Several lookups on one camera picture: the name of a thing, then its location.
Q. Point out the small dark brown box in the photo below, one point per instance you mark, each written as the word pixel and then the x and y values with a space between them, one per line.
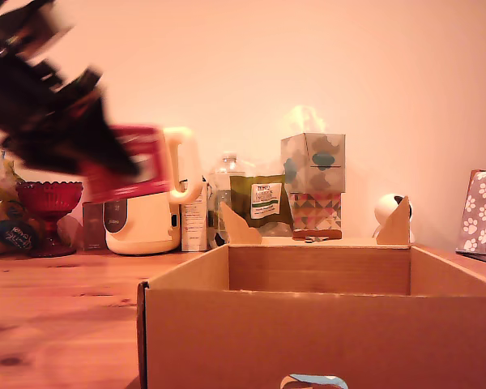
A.
pixel 92 227

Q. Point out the red AeroPress filter carton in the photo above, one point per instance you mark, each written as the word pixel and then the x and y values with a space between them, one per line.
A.
pixel 152 162

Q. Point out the grey paw print cloth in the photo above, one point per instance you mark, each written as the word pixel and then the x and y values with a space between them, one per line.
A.
pixel 484 210

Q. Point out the clear plastic water bottle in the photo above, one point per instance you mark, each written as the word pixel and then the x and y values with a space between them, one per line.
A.
pixel 220 182

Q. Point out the triangle pattern box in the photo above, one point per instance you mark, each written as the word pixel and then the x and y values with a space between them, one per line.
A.
pixel 316 210

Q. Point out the white printed carton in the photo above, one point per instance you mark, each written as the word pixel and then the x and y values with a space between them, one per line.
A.
pixel 193 227

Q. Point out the red glass footed bowl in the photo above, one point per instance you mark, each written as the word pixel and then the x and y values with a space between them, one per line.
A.
pixel 48 202

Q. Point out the green labelled food packet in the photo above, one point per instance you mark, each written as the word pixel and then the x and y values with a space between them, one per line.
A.
pixel 267 202

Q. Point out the small white round camera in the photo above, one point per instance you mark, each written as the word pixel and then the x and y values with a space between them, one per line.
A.
pixel 384 208

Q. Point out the clear bag with yellow contents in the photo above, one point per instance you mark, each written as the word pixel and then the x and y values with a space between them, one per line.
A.
pixel 0 219

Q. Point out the flat wooden stand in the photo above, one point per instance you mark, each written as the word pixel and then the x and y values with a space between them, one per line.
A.
pixel 328 233

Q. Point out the cloud print tissue box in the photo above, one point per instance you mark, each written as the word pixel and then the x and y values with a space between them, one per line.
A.
pixel 316 166

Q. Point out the large open cardboard box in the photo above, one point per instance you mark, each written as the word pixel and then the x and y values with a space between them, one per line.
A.
pixel 308 336

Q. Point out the cream electric kettle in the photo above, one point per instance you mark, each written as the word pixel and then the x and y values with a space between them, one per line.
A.
pixel 146 227

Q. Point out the white tissue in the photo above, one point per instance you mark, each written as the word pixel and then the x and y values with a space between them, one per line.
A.
pixel 305 119

